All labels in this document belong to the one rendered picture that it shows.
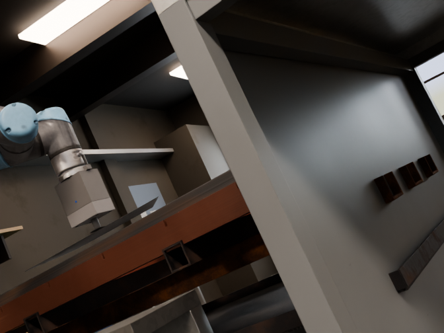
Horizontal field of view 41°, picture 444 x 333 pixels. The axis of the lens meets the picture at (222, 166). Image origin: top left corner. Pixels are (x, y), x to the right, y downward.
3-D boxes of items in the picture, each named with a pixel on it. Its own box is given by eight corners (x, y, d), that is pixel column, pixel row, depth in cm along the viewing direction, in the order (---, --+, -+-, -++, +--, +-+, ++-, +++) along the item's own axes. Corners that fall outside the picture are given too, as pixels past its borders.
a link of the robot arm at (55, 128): (27, 124, 139) (62, 113, 142) (45, 166, 137) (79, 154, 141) (30, 111, 132) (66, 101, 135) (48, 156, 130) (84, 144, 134)
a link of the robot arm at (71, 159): (67, 160, 141) (90, 145, 137) (74, 178, 140) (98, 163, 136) (43, 164, 134) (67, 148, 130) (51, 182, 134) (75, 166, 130)
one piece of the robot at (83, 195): (101, 152, 139) (129, 215, 136) (76, 168, 143) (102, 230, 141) (71, 155, 130) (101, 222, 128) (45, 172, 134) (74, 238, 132)
